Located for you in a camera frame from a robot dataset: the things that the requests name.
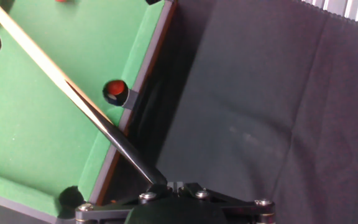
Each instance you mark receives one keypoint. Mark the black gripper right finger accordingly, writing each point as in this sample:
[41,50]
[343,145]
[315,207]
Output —
[247,211]

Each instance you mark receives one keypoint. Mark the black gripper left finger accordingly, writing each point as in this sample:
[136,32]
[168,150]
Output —
[104,214]

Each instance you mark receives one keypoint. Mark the wooden pool cue black butt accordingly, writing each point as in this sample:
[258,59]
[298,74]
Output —
[42,59]

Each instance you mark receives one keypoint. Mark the red number three pool ball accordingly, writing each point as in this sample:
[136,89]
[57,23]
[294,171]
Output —
[61,1]

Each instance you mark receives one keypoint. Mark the mini green pool table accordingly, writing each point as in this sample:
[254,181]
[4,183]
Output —
[42,124]

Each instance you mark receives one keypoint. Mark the plain red pool ball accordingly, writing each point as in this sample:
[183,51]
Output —
[116,87]

